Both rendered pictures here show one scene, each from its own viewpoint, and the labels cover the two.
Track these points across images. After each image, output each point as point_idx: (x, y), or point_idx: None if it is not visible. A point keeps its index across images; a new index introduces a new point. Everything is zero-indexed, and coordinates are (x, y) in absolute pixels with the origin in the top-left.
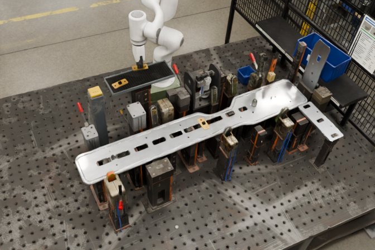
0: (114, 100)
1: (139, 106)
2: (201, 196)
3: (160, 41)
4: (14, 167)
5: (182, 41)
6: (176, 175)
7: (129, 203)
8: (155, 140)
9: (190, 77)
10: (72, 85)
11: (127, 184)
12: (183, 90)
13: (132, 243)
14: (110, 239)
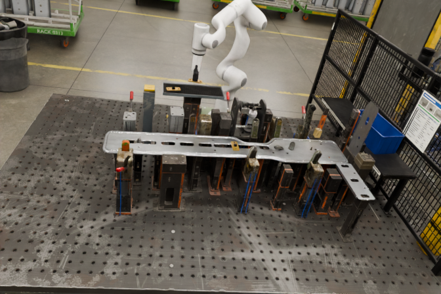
0: None
1: (181, 109)
2: (210, 216)
3: (225, 76)
4: (64, 140)
5: (244, 81)
6: (195, 192)
7: (141, 197)
8: None
9: (236, 101)
10: None
11: (147, 184)
12: (228, 115)
13: (124, 228)
14: (106, 218)
